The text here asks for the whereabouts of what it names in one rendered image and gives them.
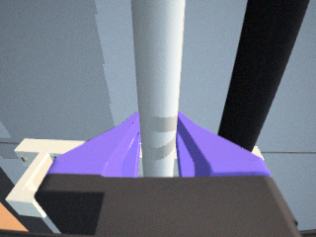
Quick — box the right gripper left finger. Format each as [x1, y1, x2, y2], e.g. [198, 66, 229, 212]
[46, 112, 141, 177]

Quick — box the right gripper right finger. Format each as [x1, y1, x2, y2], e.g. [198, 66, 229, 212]
[176, 112, 271, 177]

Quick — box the black metal bar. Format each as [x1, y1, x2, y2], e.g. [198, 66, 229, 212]
[217, 0, 310, 152]

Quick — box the dark grey panel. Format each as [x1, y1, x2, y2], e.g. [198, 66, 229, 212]
[0, 0, 316, 233]

